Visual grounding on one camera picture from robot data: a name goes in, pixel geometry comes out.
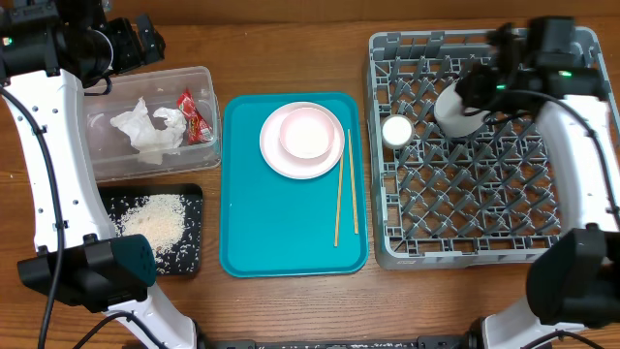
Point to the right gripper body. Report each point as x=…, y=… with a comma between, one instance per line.
x=483, y=87

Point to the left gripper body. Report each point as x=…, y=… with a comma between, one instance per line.
x=126, y=53

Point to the grey bowl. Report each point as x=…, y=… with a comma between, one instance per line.
x=453, y=120

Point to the white tissue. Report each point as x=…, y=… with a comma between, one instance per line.
x=144, y=137

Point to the red snack wrapper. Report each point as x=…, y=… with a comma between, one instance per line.
x=199, y=131

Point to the white cup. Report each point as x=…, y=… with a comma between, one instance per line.
x=397, y=131

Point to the pink round plate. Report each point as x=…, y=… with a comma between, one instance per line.
x=283, y=163

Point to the white rice with food scrap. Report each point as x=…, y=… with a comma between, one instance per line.
x=155, y=223

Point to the pink shallow bowl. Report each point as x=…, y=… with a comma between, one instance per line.
x=307, y=133

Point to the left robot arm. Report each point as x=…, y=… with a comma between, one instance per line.
x=52, y=54

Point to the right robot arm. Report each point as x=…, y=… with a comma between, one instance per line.
x=574, y=285

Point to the clear plastic waste bin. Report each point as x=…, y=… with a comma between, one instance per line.
x=111, y=154

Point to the grey dishwasher rack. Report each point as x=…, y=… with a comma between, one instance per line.
x=450, y=203

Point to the black plastic tray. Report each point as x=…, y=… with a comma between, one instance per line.
x=189, y=262

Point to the left wooden chopstick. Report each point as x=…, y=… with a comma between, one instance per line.
x=338, y=202

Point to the wooden chopstick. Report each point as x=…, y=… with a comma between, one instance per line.
x=353, y=181
x=338, y=202

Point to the right wooden chopstick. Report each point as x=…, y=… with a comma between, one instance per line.
x=353, y=181

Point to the teal serving tray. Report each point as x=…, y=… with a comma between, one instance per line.
x=271, y=225

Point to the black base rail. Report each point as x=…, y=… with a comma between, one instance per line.
x=461, y=341

